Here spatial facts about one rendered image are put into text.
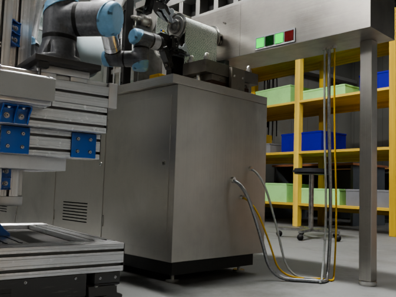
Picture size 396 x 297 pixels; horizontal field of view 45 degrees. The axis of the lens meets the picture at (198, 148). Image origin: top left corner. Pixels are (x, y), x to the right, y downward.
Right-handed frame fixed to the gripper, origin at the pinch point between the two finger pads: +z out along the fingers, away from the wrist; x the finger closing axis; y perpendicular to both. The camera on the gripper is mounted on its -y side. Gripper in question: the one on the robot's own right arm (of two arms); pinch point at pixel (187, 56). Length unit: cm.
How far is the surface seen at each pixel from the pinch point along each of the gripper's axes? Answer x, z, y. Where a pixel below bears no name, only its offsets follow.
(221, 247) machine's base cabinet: -26, 2, -95
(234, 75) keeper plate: -22.4, 11.8, -10.9
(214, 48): -0.2, 19.5, 8.5
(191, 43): -0.3, 2.6, 7.4
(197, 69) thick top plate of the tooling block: -14.2, -6.4, -10.3
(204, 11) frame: 24, 35, 40
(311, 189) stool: 61, 216, -65
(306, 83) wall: 282, 548, 122
